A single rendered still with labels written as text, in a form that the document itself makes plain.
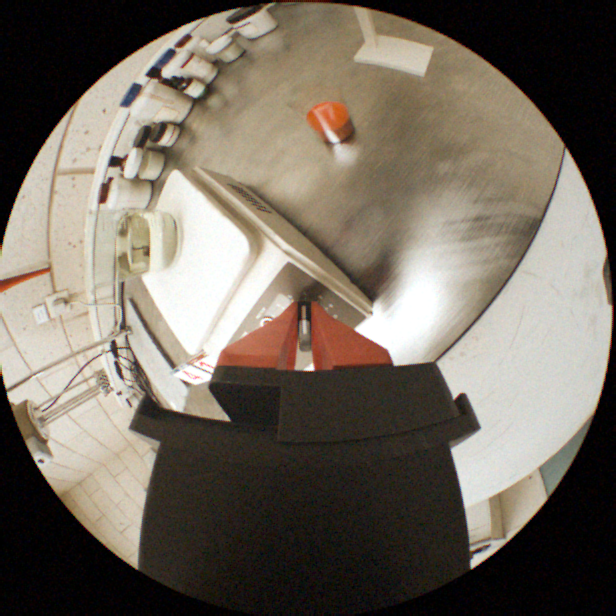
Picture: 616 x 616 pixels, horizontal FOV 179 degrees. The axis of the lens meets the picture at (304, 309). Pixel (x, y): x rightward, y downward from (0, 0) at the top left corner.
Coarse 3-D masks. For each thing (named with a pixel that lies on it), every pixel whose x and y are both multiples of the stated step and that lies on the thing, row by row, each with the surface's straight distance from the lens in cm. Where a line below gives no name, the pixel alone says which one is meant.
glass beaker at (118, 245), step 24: (96, 216) 14; (120, 216) 14; (144, 216) 15; (168, 216) 16; (96, 240) 13; (120, 240) 13; (144, 240) 14; (168, 240) 15; (96, 264) 13; (120, 264) 14; (144, 264) 14; (168, 264) 16; (96, 288) 14
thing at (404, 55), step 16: (368, 16) 29; (368, 32) 30; (368, 48) 32; (384, 48) 32; (400, 48) 32; (416, 48) 33; (432, 48) 34; (384, 64) 29; (400, 64) 28; (416, 64) 29
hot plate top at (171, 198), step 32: (192, 192) 15; (192, 224) 15; (224, 224) 12; (192, 256) 14; (224, 256) 12; (160, 288) 20; (192, 288) 15; (224, 288) 12; (192, 320) 16; (192, 352) 18
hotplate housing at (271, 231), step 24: (216, 192) 16; (240, 192) 18; (240, 216) 14; (264, 216) 15; (264, 240) 12; (288, 240) 13; (264, 264) 13; (312, 264) 13; (240, 288) 14; (264, 288) 13; (336, 288) 13; (240, 312) 15; (216, 336) 17
